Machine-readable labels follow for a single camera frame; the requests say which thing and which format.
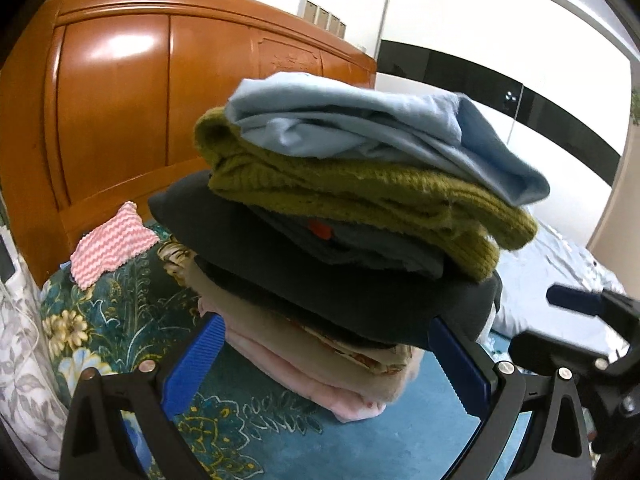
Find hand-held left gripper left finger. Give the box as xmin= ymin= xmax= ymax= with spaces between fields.
xmin=60 ymin=312 xmax=227 ymax=480

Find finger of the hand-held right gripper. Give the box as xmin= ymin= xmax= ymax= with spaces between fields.
xmin=509 ymin=330 xmax=611 ymax=386
xmin=546 ymin=284 xmax=640 ymax=333

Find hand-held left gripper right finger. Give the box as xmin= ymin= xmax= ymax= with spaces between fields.
xmin=427 ymin=316 xmax=593 ymax=480

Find light blue t-shirt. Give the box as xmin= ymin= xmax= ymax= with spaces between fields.
xmin=225 ymin=72 xmax=551 ymax=207

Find blue floral duvet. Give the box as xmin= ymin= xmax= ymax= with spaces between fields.
xmin=487 ymin=232 xmax=631 ymax=356

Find beige garment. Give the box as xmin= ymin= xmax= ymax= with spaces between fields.
xmin=182 ymin=245 xmax=417 ymax=406

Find floral patterned garment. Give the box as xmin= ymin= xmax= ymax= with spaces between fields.
xmin=300 ymin=325 xmax=416 ymax=376

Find pink fleece garment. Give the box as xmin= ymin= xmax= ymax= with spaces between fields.
xmin=197 ymin=300 xmax=426 ymax=423

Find green floral blanket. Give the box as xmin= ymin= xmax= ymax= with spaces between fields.
xmin=39 ymin=220 xmax=536 ymax=480

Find blue-grey garment red mark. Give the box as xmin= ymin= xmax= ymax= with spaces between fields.
xmin=245 ymin=205 xmax=446 ymax=278

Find pink white zigzag cloth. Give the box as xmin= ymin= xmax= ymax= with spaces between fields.
xmin=70 ymin=201 xmax=161 ymax=291

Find dark grey garment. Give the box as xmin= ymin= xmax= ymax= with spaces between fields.
xmin=147 ymin=170 xmax=503 ymax=348

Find grey leaf-print cloth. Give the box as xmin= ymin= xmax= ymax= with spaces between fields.
xmin=0 ymin=240 xmax=71 ymax=476

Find olive knit sweater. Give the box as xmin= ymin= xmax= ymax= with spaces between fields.
xmin=194 ymin=107 xmax=538 ymax=281

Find white device dark screen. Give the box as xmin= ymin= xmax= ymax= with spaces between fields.
xmin=0 ymin=232 xmax=21 ymax=286

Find wooden headboard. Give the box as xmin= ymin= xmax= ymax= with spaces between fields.
xmin=0 ymin=0 xmax=378 ymax=286

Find white and black wardrobe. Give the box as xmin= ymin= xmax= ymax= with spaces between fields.
xmin=370 ymin=0 xmax=640 ymax=196

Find cream door frame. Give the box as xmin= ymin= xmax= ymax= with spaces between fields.
xmin=585 ymin=125 xmax=640 ymax=288

